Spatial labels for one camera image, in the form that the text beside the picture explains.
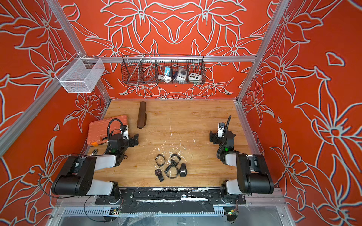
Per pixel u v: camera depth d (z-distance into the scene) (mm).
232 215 695
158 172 812
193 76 946
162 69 1005
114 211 713
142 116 1007
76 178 438
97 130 961
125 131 801
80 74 899
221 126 791
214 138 832
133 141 839
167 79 857
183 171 756
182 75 904
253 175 449
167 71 832
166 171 783
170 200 727
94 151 883
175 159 860
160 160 860
